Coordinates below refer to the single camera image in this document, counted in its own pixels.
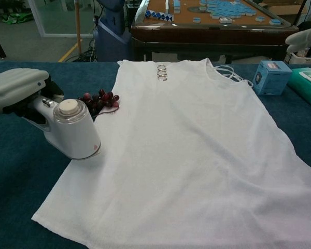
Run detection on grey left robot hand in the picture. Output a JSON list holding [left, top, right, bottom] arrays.
[[0, 67, 66, 125]]

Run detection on white handheld steamer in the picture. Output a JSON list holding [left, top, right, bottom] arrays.
[[22, 95, 102, 160]]

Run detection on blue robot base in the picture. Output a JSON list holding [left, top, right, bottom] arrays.
[[93, 0, 132, 62]]

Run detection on dark grape bunch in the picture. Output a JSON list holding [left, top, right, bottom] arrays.
[[78, 88, 120, 115]]

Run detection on green bag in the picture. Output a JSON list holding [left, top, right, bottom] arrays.
[[1, 12, 33, 25]]

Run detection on white framed glass door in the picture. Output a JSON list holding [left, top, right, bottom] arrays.
[[31, 0, 96, 37]]

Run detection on wooden pole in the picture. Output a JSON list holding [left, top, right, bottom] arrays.
[[75, 0, 83, 54]]

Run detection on blue white snake puzzle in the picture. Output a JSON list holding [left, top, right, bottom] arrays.
[[144, 9, 175, 22]]

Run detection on white sleeveless shirt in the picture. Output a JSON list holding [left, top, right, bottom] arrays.
[[31, 58, 311, 249]]

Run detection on brown mahjong table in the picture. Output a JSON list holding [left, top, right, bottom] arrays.
[[131, 0, 299, 64]]

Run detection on light blue cardboard box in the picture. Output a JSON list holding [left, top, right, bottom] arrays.
[[252, 60, 293, 96]]

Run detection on white storage box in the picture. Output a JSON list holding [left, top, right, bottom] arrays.
[[285, 49, 311, 64]]

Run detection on green wet wipes pack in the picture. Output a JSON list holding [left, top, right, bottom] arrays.
[[286, 67, 311, 109]]

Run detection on white glove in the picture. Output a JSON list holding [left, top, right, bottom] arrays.
[[285, 25, 311, 54]]

